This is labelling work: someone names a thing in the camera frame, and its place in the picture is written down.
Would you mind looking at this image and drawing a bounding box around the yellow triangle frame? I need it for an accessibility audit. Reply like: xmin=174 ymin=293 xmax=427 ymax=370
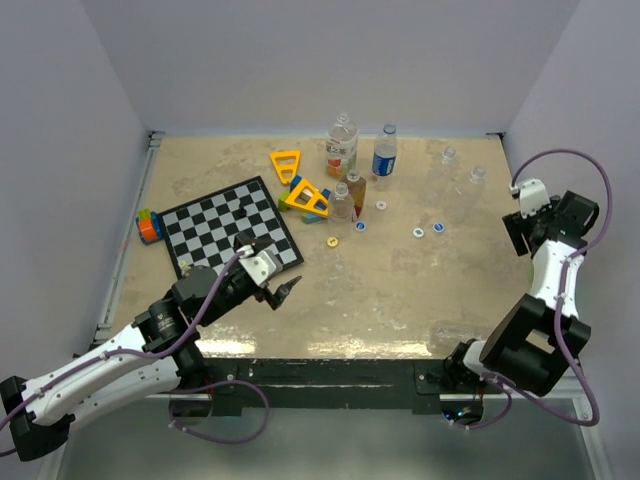
xmin=285 ymin=179 xmax=329 ymax=218
xmin=270 ymin=150 xmax=301 ymax=185

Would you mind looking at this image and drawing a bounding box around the green toy block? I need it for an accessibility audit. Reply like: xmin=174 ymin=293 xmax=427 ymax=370
xmin=278 ymin=191 xmax=290 ymax=212

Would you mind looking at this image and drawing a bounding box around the colourful toy block car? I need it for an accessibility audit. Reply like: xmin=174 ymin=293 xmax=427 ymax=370
xmin=136 ymin=209 xmax=162 ymax=245

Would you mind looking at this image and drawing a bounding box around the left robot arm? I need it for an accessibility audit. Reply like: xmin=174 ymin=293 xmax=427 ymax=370
xmin=1 ymin=234 xmax=299 ymax=462

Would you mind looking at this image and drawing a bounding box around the clear plastic bottle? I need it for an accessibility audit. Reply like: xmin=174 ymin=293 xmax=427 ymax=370
xmin=445 ymin=166 xmax=486 ymax=222
xmin=423 ymin=146 xmax=457 ymax=207

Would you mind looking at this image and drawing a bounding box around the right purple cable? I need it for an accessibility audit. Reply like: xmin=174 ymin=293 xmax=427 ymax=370
xmin=482 ymin=148 xmax=614 ymax=427

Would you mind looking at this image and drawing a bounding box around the yellow triangle frame far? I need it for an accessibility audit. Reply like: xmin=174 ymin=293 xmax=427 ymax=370
xmin=270 ymin=150 xmax=301 ymax=185

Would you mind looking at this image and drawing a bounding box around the black white chessboard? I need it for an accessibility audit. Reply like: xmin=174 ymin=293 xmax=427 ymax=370
xmin=157 ymin=176 xmax=304 ymax=278

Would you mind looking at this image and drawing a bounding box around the clear empty bottle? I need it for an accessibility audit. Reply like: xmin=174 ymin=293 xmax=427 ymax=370
xmin=328 ymin=182 xmax=355 ymax=223

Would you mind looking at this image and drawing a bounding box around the light blue toy block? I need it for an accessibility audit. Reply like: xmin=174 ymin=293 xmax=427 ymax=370
xmin=301 ymin=213 xmax=324 ymax=225

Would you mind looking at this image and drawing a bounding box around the crushed clear bottle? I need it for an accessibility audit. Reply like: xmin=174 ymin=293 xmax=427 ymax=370
xmin=430 ymin=322 xmax=484 ymax=352

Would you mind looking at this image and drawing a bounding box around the yellow triangle frame near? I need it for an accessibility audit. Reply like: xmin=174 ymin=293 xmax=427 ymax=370
xmin=285 ymin=179 xmax=329 ymax=218

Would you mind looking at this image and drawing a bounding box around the fruit tea bottle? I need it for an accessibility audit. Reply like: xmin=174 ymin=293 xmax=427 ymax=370
xmin=325 ymin=112 xmax=359 ymax=179

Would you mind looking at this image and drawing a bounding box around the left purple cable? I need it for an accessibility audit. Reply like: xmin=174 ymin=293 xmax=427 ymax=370
xmin=0 ymin=249 xmax=249 ymax=459

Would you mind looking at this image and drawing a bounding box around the purple cable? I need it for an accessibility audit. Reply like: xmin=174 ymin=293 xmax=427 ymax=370
xmin=482 ymin=148 xmax=614 ymax=427
xmin=0 ymin=249 xmax=249 ymax=459

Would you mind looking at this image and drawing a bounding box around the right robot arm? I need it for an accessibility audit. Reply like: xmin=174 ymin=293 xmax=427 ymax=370
xmin=239 ymin=179 xmax=599 ymax=399

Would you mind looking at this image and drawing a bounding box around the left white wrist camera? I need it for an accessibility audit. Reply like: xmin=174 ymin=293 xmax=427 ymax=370
xmin=236 ymin=245 xmax=283 ymax=288

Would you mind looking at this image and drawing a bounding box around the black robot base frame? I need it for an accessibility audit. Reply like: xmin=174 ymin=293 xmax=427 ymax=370
xmin=149 ymin=357 xmax=506 ymax=419

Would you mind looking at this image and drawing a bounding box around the blue label water bottle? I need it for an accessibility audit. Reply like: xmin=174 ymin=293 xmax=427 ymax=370
xmin=372 ymin=123 xmax=397 ymax=178

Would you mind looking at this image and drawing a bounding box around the dark blue block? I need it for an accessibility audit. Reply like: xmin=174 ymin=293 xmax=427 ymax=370
xmin=290 ymin=175 xmax=302 ymax=191

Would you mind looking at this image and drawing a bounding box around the amber tea bottle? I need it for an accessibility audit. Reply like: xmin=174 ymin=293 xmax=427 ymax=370
xmin=346 ymin=169 xmax=366 ymax=220

